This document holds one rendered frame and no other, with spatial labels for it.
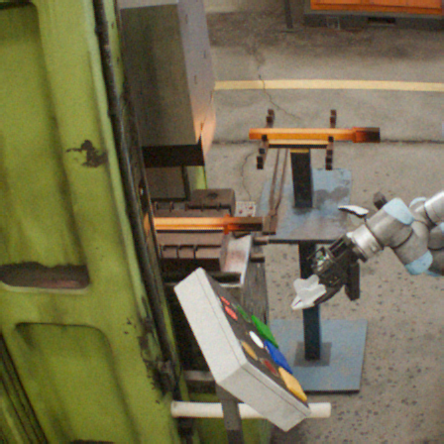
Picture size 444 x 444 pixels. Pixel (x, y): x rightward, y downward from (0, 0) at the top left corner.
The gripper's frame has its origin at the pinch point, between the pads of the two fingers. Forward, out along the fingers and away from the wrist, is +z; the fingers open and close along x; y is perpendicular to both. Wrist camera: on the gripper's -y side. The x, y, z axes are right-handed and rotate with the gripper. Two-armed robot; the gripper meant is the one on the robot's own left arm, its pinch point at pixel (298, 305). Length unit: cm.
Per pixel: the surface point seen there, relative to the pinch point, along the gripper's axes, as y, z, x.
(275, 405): 5.2, 14.6, 27.0
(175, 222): 4, 17, -52
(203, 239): -0.2, 13.4, -43.5
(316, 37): -161, -67, -343
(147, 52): 60, -12, -34
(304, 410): -2.8, 11.2, 27.0
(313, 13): -155, -78, -361
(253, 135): -14, -12, -86
